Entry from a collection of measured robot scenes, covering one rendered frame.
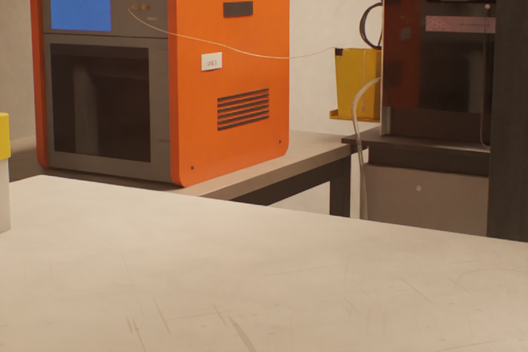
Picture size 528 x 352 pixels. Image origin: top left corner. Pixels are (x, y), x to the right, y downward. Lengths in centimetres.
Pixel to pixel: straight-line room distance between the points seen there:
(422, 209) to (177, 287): 155
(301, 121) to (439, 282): 300
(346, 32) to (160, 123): 179
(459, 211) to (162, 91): 72
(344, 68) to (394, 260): 160
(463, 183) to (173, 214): 133
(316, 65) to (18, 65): 151
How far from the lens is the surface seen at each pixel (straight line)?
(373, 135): 229
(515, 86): 118
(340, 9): 357
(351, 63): 232
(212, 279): 70
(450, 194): 217
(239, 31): 198
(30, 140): 243
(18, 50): 451
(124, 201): 94
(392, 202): 222
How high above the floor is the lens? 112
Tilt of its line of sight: 11 degrees down
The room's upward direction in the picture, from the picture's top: straight up
